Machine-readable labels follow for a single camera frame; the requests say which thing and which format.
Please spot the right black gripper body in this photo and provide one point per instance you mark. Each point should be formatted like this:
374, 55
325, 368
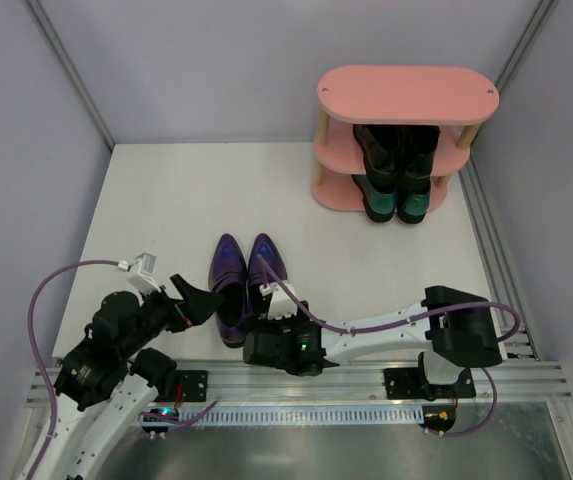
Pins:
252, 347

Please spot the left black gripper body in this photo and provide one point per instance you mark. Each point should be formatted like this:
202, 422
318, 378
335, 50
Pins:
177, 311

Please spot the purple shoe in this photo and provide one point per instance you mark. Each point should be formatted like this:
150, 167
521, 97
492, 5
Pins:
263, 245
228, 278

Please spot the green metallic shoe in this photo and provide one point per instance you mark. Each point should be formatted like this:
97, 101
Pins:
379, 205
413, 205

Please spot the black glossy shoe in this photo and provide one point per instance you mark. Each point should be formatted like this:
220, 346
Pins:
419, 147
381, 150

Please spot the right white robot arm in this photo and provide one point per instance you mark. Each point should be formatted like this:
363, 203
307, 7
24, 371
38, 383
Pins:
452, 331

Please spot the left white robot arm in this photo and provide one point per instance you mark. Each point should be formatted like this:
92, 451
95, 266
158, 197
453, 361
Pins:
108, 379

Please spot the pink three-tier shoe shelf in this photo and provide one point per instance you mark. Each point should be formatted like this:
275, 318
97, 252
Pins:
455, 99

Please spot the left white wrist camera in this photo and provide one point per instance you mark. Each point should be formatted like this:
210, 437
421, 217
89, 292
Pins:
139, 273

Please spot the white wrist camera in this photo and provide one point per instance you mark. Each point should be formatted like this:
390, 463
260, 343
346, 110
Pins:
139, 273
278, 303

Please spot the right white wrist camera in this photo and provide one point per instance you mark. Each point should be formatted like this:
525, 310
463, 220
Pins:
278, 303

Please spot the slotted grey cable duct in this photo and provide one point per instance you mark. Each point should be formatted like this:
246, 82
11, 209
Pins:
310, 415

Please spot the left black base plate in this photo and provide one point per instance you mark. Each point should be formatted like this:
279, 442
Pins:
191, 385

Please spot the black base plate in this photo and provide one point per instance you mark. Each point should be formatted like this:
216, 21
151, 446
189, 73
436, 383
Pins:
191, 385
411, 384

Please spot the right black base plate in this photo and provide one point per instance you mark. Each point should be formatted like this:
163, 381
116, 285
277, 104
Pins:
411, 384

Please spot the aluminium mounting rail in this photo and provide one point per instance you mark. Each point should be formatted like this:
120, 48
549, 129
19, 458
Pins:
232, 382

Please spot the left aluminium frame post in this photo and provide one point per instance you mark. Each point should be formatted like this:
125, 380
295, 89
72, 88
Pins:
48, 31

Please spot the aluminium frame post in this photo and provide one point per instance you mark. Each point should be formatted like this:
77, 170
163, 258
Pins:
532, 29
48, 31

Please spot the right aluminium frame post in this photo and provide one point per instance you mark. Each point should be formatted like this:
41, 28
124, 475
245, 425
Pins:
532, 29

